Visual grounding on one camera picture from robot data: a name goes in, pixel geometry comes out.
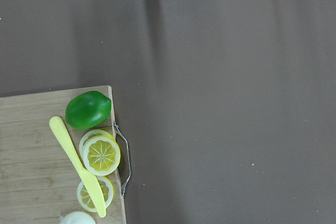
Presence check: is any hidden lemon slice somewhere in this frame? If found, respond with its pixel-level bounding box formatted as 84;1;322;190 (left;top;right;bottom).
79;129;115;155

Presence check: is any white garlic bulb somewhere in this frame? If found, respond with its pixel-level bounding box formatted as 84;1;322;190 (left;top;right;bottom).
59;211;96;224

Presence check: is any lower lemon slice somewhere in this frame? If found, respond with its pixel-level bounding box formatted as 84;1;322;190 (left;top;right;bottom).
77;176;114;212

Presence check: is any green lime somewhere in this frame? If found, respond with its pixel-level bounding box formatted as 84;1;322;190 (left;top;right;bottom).
65;91;112;130

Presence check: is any wooden cutting board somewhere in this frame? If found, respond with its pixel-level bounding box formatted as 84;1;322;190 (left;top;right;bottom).
0;85;127;224

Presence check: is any upper lemon slice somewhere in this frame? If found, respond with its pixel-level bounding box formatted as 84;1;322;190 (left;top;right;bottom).
81;135;121;176

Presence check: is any yellow plastic knife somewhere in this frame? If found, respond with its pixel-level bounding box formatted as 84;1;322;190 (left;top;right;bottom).
49;116;107;218

